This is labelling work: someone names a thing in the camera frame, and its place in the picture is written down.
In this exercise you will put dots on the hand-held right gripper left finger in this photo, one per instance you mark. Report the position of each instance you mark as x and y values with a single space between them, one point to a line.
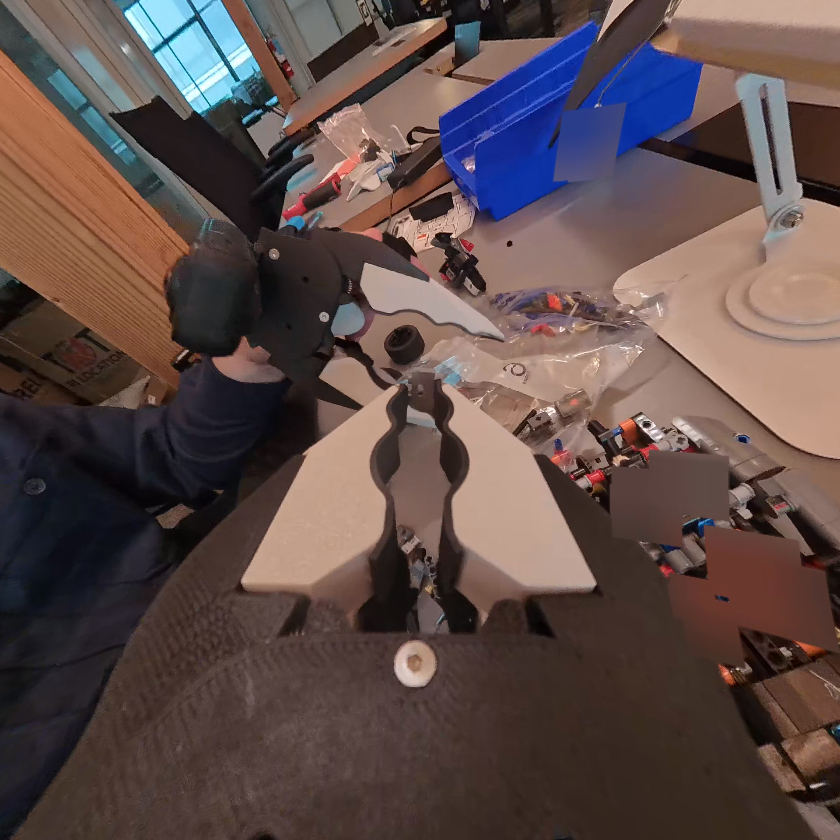
321 518

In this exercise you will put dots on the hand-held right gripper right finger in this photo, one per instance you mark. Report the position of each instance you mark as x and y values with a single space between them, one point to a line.
518 518

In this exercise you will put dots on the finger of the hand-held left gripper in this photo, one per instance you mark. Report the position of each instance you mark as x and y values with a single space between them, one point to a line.
351 384
420 298

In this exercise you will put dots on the small black lego assembly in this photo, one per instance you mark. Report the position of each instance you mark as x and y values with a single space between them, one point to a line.
463 262

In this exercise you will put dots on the dark grey lego block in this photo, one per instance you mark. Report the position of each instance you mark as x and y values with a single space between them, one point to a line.
423 392

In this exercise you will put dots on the plastic bag of lego parts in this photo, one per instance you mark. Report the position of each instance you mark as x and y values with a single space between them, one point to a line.
564 354

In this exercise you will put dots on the lego car chassis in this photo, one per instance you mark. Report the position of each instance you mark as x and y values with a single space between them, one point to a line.
774 499

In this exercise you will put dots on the person's left forearm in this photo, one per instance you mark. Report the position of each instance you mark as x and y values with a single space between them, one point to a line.
216 426

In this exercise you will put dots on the lego sticker sheet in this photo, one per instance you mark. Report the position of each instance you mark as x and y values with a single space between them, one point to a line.
433 223

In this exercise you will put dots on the person's left hand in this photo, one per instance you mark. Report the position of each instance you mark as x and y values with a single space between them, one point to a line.
253 367

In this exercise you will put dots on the small blue pad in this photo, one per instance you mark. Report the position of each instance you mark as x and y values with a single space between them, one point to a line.
295 224

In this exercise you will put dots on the black power adapter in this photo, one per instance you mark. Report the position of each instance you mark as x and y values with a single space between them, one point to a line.
413 164

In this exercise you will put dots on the black mesh office chair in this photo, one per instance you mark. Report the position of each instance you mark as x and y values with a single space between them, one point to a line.
197 157

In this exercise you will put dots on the small clear plastic bag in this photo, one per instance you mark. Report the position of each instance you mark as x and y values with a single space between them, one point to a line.
344 131

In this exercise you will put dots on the blue plastic bin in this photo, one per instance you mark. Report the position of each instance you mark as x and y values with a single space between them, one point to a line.
512 144

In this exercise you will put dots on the long wooden table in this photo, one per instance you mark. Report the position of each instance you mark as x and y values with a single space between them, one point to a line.
367 72

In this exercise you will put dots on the red fire extinguisher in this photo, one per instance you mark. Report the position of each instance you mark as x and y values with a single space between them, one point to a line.
279 59

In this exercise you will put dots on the brown cardboard box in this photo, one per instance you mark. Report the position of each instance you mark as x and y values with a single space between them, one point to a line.
65 361

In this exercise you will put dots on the white book stand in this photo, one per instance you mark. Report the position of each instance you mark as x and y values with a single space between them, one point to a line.
722 367

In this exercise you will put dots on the person's dark blue jacket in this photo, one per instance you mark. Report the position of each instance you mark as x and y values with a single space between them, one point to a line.
65 558

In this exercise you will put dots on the wooden post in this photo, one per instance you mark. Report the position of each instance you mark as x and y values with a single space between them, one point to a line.
79 229

